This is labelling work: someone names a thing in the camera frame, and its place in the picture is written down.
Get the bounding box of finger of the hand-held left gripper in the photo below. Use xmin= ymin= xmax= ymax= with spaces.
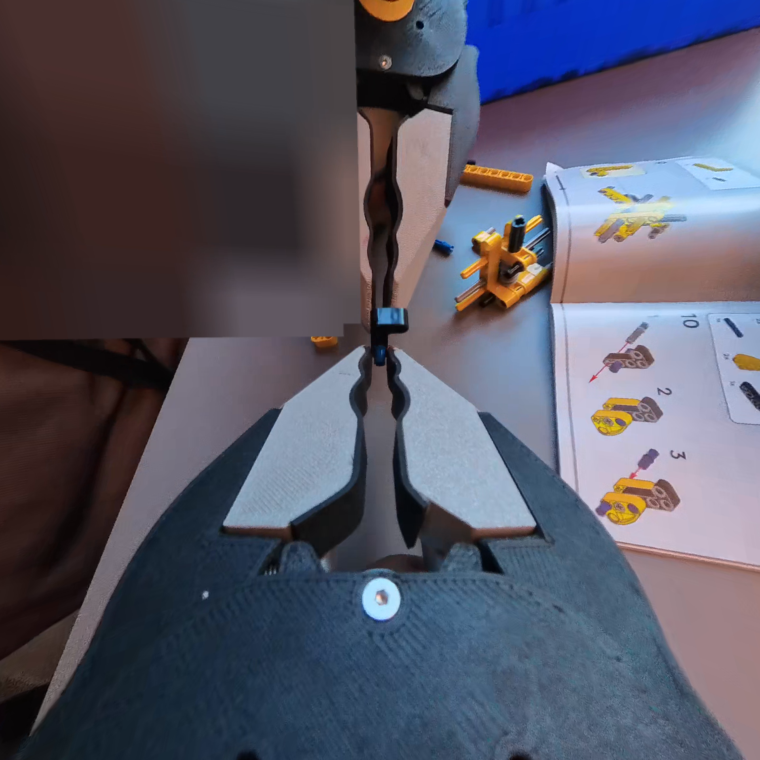
xmin=358 ymin=107 xmax=394 ymax=333
xmin=386 ymin=112 xmax=453 ymax=310

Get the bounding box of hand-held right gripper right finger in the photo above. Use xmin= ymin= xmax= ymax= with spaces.
xmin=386 ymin=347 xmax=539 ymax=550

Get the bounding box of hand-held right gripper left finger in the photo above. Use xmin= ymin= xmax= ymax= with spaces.
xmin=222 ymin=344 xmax=370 ymax=558

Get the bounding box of black lego connector piece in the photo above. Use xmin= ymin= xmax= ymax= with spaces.
xmin=370 ymin=307 xmax=411 ymax=351

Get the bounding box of yellow lego beam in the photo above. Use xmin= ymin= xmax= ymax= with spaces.
xmin=460 ymin=163 xmax=534 ymax=194

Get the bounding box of yellow lego assembly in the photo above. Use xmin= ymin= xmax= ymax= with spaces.
xmin=454 ymin=215 xmax=554 ymax=313

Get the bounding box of open lego instruction booklet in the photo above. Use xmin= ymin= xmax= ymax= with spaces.
xmin=543 ymin=157 xmax=760 ymax=572

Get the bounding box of blue plastic bin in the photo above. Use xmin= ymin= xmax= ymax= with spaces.
xmin=468 ymin=0 xmax=760 ymax=106

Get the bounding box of person's brown clothing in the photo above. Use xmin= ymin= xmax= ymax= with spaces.
xmin=0 ymin=338 xmax=188 ymax=660

